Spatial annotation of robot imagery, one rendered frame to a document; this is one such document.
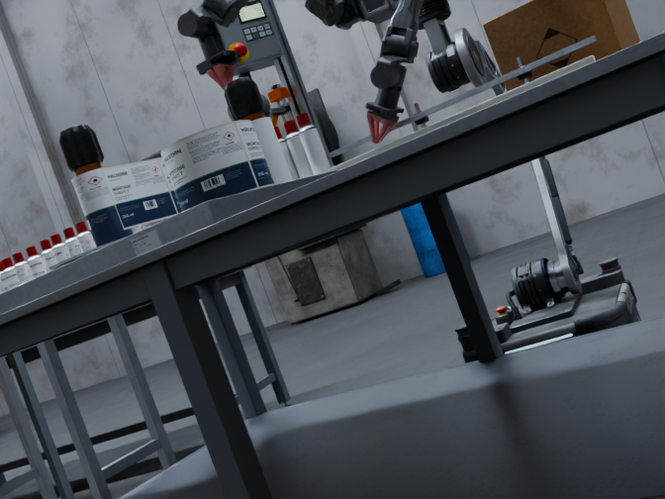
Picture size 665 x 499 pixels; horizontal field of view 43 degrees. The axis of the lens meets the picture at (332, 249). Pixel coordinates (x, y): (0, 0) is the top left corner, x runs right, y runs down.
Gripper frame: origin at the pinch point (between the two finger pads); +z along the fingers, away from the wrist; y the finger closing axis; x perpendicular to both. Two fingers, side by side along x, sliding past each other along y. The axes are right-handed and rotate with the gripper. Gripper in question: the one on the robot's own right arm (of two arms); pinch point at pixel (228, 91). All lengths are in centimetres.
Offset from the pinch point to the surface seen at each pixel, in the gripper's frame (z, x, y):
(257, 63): -9.9, 25.5, -4.7
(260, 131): 15.4, -12.5, 13.5
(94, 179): 15.1, -43.5, -12.3
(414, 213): 41, 633, -265
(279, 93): 0.9, 24.5, -0.5
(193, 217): 33, -60, 24
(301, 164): 23.0, 16.9, 3.0
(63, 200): -135, 616, -736
